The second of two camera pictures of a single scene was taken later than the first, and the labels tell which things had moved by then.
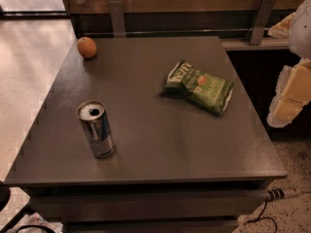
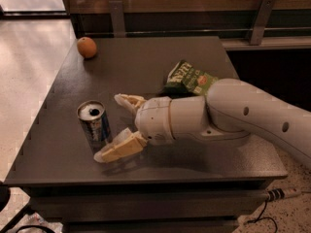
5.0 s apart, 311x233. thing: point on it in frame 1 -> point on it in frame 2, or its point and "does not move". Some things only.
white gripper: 301,33 -> 153,119
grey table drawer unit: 149,135 does not move
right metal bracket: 267,5 does not move
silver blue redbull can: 93,117 does not move
